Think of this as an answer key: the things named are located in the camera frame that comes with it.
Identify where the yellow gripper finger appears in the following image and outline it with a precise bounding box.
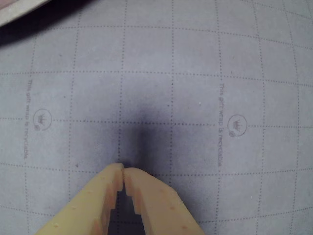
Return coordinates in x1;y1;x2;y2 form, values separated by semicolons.
123;167;205;235
34;163;125;235

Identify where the gift wrap paper sheet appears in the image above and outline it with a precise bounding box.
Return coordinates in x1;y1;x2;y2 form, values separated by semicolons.
0;0;313;235

